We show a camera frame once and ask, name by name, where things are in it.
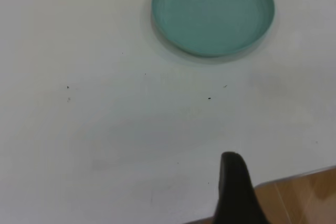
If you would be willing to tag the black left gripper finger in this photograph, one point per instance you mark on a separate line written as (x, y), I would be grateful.
(233, 192)

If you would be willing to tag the green round plate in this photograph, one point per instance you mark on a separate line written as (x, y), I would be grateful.
(212, 11)

